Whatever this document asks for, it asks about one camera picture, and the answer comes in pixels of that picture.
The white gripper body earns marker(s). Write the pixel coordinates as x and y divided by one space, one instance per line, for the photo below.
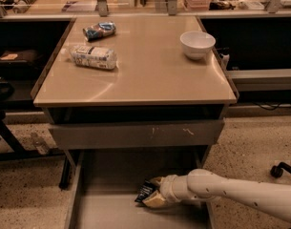
167 188

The dark blue rxbar wrapper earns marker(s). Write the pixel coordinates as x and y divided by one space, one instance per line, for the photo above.
146 189

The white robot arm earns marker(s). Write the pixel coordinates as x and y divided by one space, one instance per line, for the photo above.
202 185

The open grey middle drawer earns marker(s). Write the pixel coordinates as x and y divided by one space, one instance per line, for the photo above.
107 182

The grey top drawer front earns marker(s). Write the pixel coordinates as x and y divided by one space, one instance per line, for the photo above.
136 134

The beige top drawer cabinet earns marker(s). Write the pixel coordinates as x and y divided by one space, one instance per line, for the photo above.
153 80

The black office chair caster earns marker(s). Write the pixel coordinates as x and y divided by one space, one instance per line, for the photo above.
277 170

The white ceramic bowl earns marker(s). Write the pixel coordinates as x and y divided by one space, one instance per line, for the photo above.
196 44

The white blue snack bag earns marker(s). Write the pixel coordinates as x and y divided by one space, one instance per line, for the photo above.
94 57

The blue crumpled chip bag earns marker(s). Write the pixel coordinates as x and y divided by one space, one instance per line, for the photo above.
99 30

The black bag on shelf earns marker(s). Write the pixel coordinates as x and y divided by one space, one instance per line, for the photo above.
19 64

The black coil spring tool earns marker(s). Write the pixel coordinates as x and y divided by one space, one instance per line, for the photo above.
22 6

